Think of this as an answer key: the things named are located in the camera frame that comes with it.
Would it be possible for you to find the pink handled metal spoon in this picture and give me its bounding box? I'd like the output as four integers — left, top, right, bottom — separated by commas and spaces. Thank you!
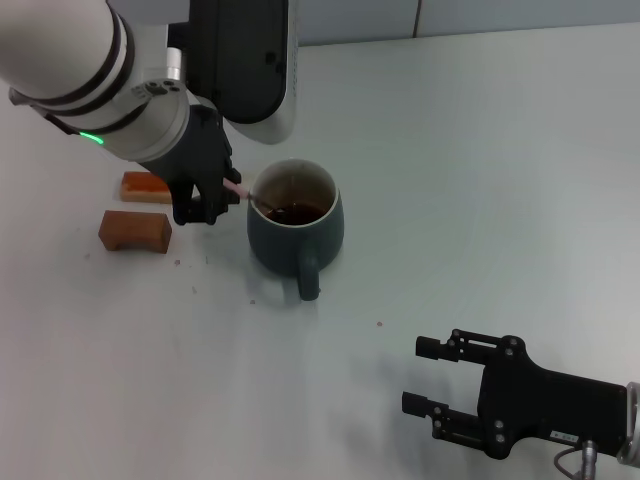
223, 178, 289, 215

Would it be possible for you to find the brown arched wooden block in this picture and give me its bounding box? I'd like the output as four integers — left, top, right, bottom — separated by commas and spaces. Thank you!
98, 210, 173, 255

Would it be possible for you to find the dark coffee liquid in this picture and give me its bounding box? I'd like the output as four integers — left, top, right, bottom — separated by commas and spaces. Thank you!
264, 202, 326, 227

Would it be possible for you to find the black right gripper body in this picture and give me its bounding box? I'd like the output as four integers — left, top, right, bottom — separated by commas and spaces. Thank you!
477, 360, 629, 444

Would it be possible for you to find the grey ceramic cup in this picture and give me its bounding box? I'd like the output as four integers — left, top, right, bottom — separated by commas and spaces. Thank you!
246, 158, 345, 302

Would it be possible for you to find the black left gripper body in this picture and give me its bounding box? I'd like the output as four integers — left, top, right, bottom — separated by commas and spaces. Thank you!
137, 104, 234, 186

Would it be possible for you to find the right wrist cable connector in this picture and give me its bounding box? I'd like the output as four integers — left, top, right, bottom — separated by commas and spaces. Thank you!
554, 439, 601, 480

